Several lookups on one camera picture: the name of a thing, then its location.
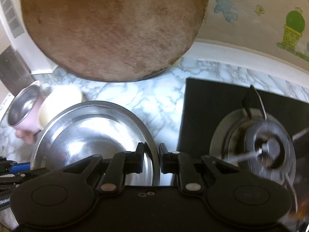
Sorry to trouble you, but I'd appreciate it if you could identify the stainless steel bowl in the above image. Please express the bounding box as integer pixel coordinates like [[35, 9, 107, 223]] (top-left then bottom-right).
[[30, 101, 160, 186]]

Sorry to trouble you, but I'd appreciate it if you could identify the pink steel-lined pot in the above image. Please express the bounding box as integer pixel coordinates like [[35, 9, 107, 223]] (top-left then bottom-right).
[[7, 84, 44, 145]]

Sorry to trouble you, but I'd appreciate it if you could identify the gas burner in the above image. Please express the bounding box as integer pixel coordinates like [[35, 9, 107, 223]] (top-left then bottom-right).
[[210, 86, 308, 185]]

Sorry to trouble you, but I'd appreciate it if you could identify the cream ceramic bowl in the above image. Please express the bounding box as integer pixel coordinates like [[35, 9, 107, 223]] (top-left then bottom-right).
[[38, 85, 84, 130]]

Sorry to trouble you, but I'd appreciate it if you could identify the black gas stove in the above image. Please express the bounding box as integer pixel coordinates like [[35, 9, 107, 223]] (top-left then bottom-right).
[[177, 78, 308, 231]]

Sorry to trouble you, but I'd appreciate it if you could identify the round wooden cutting board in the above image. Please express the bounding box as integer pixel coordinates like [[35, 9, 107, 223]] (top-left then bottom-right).
[[20, 0, 208, 82]]

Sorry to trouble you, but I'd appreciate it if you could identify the cleaver with wooden handle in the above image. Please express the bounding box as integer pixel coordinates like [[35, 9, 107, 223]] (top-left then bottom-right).
[[0, 46, 35, 96]]

